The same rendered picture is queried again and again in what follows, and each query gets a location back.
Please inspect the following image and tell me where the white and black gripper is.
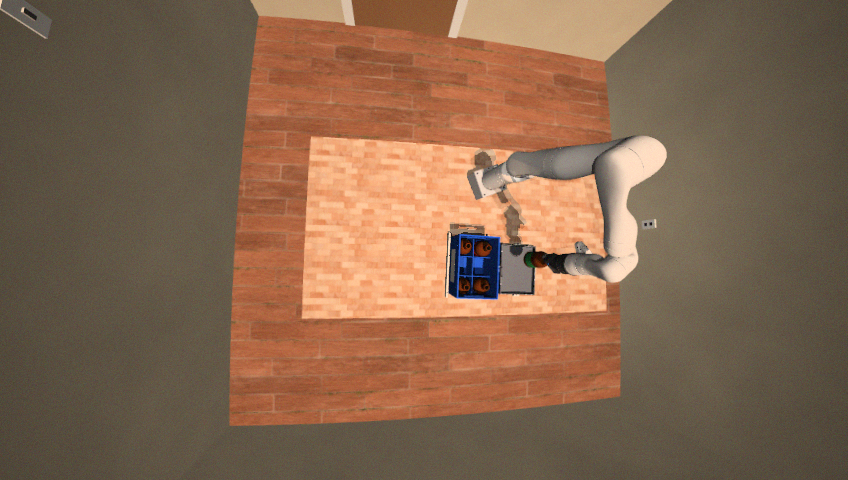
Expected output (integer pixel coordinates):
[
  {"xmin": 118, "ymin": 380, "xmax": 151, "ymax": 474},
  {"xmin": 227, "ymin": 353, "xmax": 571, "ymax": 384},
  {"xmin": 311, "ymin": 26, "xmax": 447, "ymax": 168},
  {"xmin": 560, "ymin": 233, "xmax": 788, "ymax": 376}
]
[{"xmin": 542, "ymin": 241, "xmax": 592, "ymax": 276}]

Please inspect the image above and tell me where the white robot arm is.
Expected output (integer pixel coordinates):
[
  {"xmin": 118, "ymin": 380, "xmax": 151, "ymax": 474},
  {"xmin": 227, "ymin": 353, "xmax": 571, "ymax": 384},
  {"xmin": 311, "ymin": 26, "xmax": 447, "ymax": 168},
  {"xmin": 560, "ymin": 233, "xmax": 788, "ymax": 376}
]
[{"xmin": 482, "ymin": 135, "xmax": 666, "ymax": 283}]

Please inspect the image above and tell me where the blue crate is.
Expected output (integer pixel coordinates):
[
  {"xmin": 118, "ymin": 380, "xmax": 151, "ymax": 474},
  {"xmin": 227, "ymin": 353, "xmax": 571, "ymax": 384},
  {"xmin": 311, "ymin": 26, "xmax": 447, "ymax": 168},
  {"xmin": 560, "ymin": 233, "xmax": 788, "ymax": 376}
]
[{"xmin": 448, "ymin": 234, "xmax": 500, "ymax": 300}]

